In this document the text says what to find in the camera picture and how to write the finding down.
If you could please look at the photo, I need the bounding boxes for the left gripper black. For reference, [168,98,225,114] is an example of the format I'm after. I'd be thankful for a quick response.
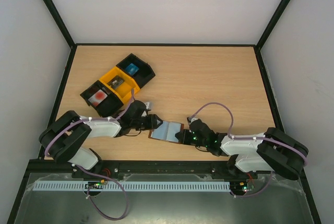
[132,114,163,131]

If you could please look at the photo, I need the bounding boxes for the brown leather card holder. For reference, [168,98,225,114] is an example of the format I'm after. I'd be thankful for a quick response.
[148,121,184,144]

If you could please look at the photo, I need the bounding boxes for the white red card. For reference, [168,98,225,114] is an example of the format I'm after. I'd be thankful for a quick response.
[88,89,108,107]

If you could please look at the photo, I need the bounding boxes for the blue vip card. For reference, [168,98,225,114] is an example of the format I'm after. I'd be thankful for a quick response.
[125,63,139,76]

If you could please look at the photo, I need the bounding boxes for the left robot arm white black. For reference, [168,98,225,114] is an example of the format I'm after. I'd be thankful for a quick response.
[39,100,163,170]

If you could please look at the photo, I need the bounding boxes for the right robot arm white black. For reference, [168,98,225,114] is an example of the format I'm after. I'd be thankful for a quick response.
[175,119,308,181]

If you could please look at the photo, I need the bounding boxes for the yellow plastic bin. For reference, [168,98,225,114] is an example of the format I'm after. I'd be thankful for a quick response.
[99,66,140,104]

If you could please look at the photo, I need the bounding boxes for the black plastic bin far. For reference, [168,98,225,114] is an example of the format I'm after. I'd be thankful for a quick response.
[116,53,156,89]

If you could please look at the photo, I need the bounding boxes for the black plastic bin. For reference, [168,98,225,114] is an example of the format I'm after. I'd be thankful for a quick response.
[80,80,124,117]
[116,53,156,89]

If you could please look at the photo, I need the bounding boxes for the black plastic bin near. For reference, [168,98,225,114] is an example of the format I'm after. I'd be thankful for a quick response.
[80,80,124,117]

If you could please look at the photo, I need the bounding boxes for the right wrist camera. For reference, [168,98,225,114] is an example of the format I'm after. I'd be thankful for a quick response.
[187,116,198,125]

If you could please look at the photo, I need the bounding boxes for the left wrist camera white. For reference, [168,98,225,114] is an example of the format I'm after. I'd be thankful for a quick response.
[144,101,153,111]

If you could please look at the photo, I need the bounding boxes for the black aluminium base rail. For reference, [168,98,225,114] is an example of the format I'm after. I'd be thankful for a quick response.
[25,159,304,183]

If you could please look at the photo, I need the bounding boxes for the purple cable left base loop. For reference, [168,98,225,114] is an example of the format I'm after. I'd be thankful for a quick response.
[75,163,129,220]

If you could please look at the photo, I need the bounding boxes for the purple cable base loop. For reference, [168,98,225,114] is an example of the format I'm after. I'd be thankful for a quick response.
[230,170,273,199]
[75,163,129,220]

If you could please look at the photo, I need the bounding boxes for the purple cable right base loop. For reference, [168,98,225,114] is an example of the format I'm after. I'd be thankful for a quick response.
[230,170,273,199]

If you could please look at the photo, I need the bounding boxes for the light blue slotted cable duct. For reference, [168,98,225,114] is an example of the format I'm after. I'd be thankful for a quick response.
[32,181,230,192]

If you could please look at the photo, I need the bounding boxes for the black frame post left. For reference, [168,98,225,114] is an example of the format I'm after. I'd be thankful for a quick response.
[27,0,76,50]

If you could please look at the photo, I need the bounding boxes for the black frame post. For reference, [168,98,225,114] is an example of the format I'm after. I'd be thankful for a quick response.
[256,0,307,50]
[27,0,76,50]

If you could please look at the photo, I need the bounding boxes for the black frame post right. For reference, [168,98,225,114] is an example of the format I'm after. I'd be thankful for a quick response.
[256,0,307,50]

